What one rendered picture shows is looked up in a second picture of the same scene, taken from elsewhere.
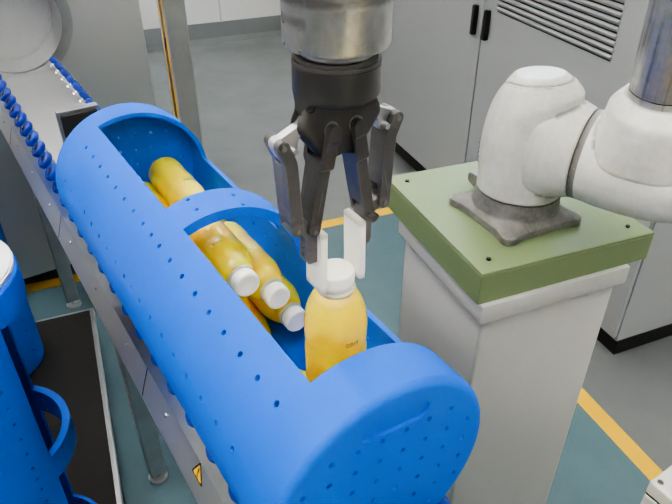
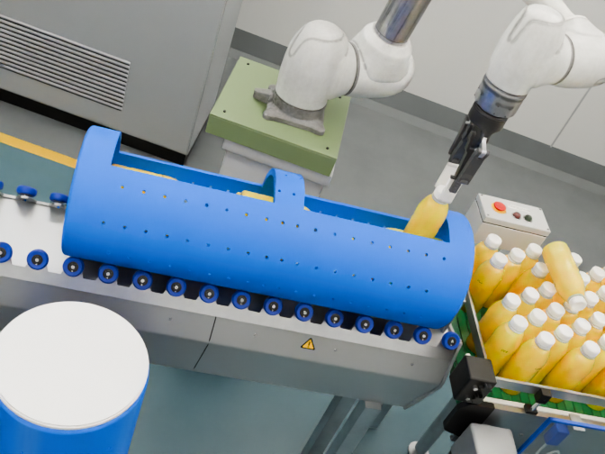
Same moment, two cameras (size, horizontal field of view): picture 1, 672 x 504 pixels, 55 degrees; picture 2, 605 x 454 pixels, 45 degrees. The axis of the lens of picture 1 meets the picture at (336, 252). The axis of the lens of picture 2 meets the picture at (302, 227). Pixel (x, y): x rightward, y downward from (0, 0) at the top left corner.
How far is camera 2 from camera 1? 149 cm
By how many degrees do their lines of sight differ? 57
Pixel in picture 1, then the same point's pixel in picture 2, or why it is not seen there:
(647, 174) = (392, 77)
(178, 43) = not seen: outside the picture
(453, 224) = (286, 133)
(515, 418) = not seen: hidden behind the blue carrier
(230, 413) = (419, 276)
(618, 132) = (383, 59)
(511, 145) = (324, 77)
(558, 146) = (348, 72)
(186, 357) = (369, 270)
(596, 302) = not seen: hidden behind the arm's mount
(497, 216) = (307, 119)
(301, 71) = (497, 122)
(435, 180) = (234, 104)
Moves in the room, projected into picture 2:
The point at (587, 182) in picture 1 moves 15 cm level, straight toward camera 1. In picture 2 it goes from (362, 87) to (394, 120)
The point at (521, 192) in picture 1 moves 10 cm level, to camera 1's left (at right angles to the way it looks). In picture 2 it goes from (322, 101) to (305, 113)
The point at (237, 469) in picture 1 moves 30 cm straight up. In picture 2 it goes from (431, 296) to (495, 197)
